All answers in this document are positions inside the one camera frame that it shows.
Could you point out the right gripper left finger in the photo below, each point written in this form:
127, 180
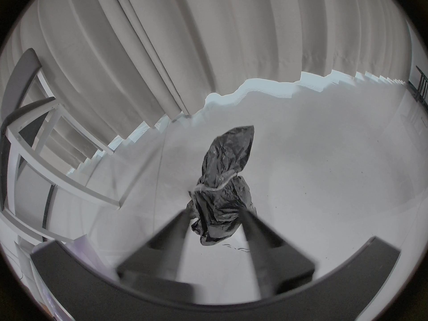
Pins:
163, 252

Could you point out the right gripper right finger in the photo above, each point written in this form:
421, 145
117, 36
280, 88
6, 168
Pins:
267, 256

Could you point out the black plastic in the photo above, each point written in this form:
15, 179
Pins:
222, 196

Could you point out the beige curtain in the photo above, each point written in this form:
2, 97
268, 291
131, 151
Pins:
100, 62
267, 28

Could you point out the dark grey white chair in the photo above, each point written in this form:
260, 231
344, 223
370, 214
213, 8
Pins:
25, 79

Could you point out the black metal rack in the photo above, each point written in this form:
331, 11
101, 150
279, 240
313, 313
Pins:
422, 85

